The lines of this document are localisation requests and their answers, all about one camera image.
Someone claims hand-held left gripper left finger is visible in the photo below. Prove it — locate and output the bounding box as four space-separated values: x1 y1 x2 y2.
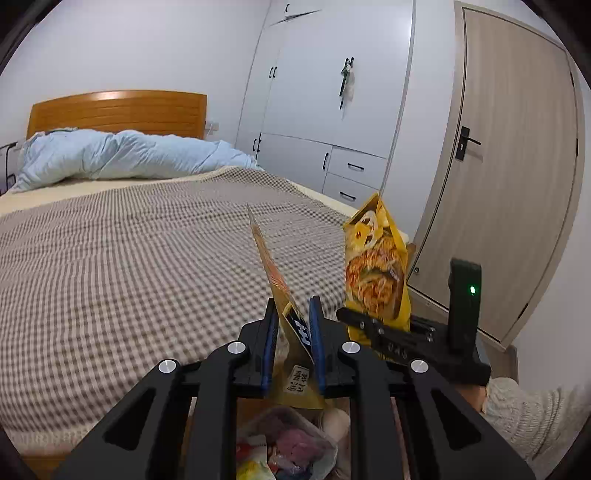
53 298 280 480

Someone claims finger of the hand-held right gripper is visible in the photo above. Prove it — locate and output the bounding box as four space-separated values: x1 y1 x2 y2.
336 308 435 363

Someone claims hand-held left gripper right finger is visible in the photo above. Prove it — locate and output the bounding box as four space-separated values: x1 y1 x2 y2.
308 295 536 480

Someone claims yellow packet with black label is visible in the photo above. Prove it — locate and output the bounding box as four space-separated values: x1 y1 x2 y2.
246 203 326 411

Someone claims yellow snack packet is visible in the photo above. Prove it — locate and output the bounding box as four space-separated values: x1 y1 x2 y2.
343 193 413 363

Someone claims cardboard bin with floral liner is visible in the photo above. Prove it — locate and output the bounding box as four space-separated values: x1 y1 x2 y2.
235 406 340 480

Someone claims purple cloth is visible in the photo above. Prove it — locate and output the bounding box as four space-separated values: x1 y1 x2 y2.
276 428 320 464

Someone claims small red snack packet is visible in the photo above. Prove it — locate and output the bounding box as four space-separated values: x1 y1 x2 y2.
237 442 267 462

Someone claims person's right forearm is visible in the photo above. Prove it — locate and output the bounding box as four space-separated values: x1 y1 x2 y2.
455 376 591 464

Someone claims person's right white slipper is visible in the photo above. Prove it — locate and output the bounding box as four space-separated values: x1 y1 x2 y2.
318 408 352 441

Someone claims checkered bed cover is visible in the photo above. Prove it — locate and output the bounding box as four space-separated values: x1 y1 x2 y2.
0 166 352 432

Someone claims wooden door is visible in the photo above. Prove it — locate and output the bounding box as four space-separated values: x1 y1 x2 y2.
406 0 587 347

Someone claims white wardrobe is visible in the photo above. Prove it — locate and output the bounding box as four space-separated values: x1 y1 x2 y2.
235 0 416 208

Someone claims light blue duvet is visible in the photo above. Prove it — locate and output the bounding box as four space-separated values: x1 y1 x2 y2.
8 129 264 193

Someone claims hanging wardrobe ornament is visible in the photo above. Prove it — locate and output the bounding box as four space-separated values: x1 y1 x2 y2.
339 56 356 110

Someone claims wooden bed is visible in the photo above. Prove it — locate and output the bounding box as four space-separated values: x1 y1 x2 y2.
18 90 352 480

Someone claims bedside table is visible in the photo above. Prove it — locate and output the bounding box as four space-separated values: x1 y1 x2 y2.
0 141 21 195

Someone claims black door handle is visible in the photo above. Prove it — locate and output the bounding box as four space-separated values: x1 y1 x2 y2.
455 126 482 161

